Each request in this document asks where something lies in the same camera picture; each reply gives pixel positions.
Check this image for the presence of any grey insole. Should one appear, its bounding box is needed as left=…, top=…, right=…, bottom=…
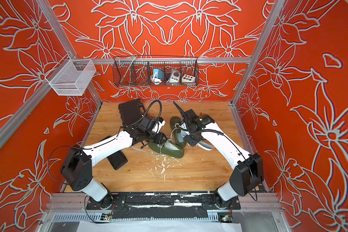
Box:
left=177, top=130, right=214, bottom=151

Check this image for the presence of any green canvas shoe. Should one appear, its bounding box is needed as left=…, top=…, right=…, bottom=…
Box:
left=148, top=141, right=184, bottom=159
left=170, top=117, right=187, bottom=148

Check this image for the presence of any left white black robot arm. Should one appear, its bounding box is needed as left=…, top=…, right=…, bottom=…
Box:
left=60, top=99, right=167, bottom=209

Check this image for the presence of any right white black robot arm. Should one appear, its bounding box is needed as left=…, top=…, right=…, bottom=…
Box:
left=173, top=102, right=264, bottom=205

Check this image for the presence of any black plastic tool case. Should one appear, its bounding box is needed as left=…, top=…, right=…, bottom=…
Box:
left=119, top=99, right=146, bottom=126

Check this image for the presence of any black flat pad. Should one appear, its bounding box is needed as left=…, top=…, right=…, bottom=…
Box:
left=107, top=150, right=128, bottom=170

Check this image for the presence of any white dotted cube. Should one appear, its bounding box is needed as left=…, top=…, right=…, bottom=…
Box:
left=181, top=74, right=196, bottom=84

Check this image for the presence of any blue white box in basket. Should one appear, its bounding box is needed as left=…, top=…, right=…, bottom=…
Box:
left=153, top=69, right=165, bottom=80

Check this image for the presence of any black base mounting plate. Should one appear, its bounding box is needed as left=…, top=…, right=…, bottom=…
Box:
left=84, top=191, right=241, bottom=222

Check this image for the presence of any black wire wall basket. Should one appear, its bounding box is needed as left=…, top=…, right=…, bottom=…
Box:
left=112, top=55, right=200, bottom=87

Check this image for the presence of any clear plastic wall bin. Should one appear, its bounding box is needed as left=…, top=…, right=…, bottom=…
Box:
left=46, top=60, right=96, bottom=96

